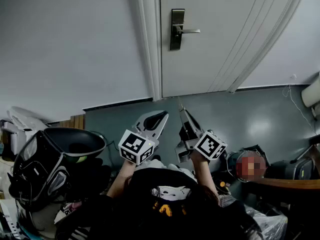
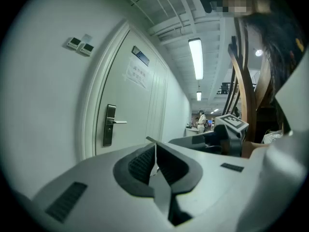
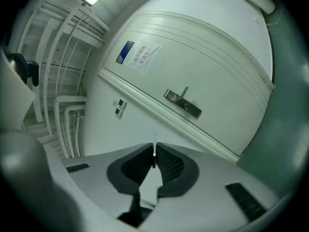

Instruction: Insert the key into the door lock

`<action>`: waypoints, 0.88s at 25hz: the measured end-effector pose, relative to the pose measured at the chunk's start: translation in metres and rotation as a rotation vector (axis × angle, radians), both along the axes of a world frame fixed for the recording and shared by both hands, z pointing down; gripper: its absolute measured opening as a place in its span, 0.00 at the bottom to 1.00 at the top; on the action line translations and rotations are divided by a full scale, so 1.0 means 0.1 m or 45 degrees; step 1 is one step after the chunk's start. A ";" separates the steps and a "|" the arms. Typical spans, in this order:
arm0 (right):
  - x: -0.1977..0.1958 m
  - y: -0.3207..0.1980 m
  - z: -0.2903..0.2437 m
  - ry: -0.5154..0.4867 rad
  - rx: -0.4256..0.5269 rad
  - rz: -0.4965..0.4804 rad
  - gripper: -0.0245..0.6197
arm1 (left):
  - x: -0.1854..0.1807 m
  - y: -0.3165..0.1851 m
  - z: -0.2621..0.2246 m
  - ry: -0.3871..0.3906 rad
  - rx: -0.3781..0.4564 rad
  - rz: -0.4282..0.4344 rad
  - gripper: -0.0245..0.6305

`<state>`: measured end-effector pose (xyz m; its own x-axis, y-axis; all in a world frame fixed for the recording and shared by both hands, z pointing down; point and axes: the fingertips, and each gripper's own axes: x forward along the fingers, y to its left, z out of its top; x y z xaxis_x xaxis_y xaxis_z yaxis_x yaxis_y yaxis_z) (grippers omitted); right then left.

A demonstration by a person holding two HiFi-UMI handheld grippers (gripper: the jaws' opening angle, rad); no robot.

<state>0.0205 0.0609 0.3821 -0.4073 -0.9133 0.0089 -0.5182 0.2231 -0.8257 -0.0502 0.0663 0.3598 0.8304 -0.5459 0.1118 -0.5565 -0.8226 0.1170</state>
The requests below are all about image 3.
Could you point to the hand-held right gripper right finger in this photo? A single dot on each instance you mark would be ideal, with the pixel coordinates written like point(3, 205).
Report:
point(212, 192)

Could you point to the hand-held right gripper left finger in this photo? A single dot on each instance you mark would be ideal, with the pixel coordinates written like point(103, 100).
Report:
point(96, 173)

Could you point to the silver door lock with lever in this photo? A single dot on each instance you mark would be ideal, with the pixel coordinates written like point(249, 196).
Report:
point(190, 109)

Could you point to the white door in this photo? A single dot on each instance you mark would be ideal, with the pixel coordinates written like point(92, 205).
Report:
point(205, 69)

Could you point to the blue door sign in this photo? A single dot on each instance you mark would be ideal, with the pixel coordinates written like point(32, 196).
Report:
point(124, 52)

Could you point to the white ceiling pipes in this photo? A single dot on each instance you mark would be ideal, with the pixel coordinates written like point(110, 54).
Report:
point(58, 120)

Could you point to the white paper notice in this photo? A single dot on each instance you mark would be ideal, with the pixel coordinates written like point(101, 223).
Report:
point(144, 55)

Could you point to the white wall thermostat panel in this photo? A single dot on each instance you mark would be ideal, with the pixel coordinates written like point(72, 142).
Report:
point(122, 103)
point(118, 111)

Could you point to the small white wall plate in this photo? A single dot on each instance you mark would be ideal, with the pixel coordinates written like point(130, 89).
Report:
point(115, 102)

